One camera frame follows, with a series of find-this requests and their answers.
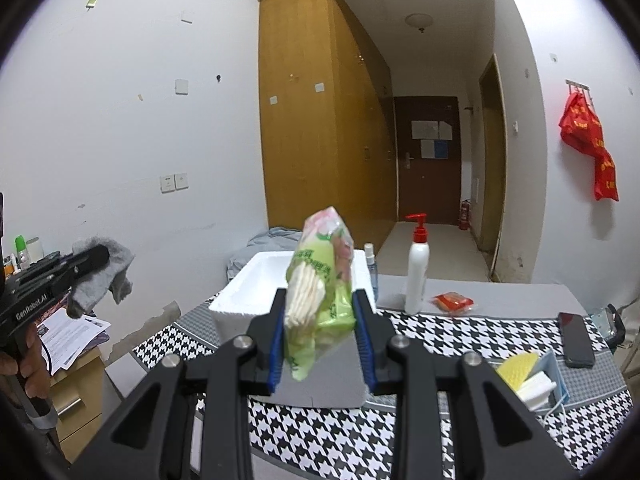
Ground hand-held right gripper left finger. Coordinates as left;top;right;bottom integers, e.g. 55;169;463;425
70;287;291;480

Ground white foam box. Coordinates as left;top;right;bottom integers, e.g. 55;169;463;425
207;249;377;409

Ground printed paper sheets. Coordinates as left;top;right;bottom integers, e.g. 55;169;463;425
37;305;113;373

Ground clear blue spray bottle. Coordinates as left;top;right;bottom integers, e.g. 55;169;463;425
364;243;379;306

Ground green tissue packet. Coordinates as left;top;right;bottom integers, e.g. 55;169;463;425
284;205;357;383

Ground clear bag with black strap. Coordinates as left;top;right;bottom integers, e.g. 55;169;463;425
590;302;628;351

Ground wooden drawer cabinet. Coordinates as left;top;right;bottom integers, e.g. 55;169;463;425
47;345;108;463

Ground grey sock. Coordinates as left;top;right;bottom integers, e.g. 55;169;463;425
67;235;136;318

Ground grey-blue bedding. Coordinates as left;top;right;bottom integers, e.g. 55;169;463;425
226;227;306;281

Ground houndstooth table cloth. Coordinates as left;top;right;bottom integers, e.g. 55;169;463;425
105;280;633;480

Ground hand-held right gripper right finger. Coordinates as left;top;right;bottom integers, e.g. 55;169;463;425
351;289;576;480

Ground white red-pump lotion bottle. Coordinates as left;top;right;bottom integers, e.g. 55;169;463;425
404;213;431;316

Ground black smartphone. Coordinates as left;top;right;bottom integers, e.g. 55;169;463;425
557;311;597;369

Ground ceiling lamp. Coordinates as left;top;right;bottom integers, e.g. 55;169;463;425
405;12;435;34

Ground wooden wardrobe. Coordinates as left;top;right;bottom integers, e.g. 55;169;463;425
258;0;396;233

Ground blue holder box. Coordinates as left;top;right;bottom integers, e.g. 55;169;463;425
500;350;571;413

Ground yellow foam net sleeve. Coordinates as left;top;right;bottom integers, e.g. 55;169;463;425
495;352;541;388

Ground red snack packet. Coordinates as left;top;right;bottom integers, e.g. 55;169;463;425
431;291;476;315

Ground person's left hand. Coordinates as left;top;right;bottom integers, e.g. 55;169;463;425
0;320;52;403

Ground red hanging cloth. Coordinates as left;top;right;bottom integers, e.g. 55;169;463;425
559;91;620;202

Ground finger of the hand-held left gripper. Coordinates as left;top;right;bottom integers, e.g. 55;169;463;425
57;244;111;286

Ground dark brown door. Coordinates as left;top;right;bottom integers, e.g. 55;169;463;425
392;95;462;226

